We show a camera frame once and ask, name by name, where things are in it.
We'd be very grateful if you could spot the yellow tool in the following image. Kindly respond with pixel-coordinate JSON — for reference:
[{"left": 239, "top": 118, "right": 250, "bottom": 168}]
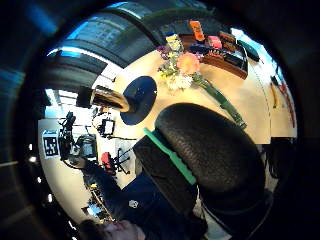
[{"left": 269, "top": 80, "right": 280, "bottom": 110}]

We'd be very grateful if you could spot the the person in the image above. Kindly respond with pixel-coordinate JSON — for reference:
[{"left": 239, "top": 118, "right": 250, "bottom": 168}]
[{"left": 79, "top": 166, "right": 209, "bottom": 240}]

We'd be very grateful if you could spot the flower bouquet with green stems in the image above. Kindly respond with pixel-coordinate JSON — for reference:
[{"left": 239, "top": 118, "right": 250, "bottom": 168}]
[{"left": 155, "top": 44, "right": 248, "bottom": 131}]

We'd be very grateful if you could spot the red tool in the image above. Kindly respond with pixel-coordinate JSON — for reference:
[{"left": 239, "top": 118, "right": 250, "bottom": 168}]
[{"left": 279, "top": 82, "right": 297, "bottom": 129}]

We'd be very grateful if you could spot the brown wooden tray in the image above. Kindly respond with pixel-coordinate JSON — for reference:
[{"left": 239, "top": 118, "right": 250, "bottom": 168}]
[{"left": 179, "top": 33, "right": 250, "bottom": 81}]

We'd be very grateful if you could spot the dark blue round mat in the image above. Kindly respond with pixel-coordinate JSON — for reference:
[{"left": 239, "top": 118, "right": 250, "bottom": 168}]
[{"left": 119, "top": 75, "right": 158, "bottom": 127}]

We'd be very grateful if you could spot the dark blue snack packet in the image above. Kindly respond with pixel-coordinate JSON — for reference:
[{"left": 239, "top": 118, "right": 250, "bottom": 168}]
[{"left": 189, "top": 44, "right": 215, "bottom": 56}]

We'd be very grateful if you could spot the black oblong case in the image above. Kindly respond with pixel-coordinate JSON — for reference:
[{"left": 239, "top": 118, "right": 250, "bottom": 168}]
[{"left": 236, "top": 39, "right": 261, "bottom": 63}]

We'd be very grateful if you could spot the red and black device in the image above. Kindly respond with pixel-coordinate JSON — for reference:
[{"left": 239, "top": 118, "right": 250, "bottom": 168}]
[{"left": 100, "top": 148, "right": 132, "bottom": 176}]

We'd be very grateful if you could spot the red snack packet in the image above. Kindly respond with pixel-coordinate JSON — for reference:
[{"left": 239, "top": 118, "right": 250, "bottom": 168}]
[{"left": 205, "top": 35, "right": 223, "bottom": 51}]

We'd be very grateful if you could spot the brown snack packet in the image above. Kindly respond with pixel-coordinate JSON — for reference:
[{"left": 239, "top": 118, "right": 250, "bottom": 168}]
[{"left": 218, "top": 30, "right": 238, "bottom": 53}]

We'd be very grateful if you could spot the yellow snack packet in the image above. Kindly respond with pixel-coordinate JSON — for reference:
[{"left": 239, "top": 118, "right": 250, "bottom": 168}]
[{"left": 165, "top": 32, "right": 185, "bottom": 53}]

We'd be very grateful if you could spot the gold metallic vase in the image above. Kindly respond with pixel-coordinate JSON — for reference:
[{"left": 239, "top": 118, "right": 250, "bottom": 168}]
[{"left": 75, "top": 85, "right": 132, "bottom": 114}]

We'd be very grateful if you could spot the orange snack packet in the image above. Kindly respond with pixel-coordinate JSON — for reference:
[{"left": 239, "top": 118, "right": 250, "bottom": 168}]
[{"left": 187, "top": 20, "right": 206, "bottom": 43}]

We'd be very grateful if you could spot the white marker cube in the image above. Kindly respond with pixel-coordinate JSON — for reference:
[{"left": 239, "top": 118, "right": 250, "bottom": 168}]
[{"left": 41, "top": 129, "right": 61, "bottom": 160}]

